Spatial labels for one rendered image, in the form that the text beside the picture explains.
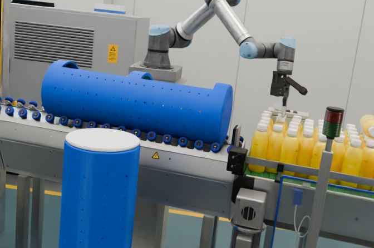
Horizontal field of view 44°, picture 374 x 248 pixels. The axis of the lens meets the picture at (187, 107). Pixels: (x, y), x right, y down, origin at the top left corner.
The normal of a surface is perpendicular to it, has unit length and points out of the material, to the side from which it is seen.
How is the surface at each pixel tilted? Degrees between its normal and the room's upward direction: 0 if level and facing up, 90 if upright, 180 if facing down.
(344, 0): 90
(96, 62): 90
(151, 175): 110
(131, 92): 64
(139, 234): 90
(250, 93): 90
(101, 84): 58
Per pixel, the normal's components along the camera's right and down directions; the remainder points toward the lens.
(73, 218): -0.48, 0.13
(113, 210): 0.53, 0.23
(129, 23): -0.12, 0.19
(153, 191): -0.29, 0.48
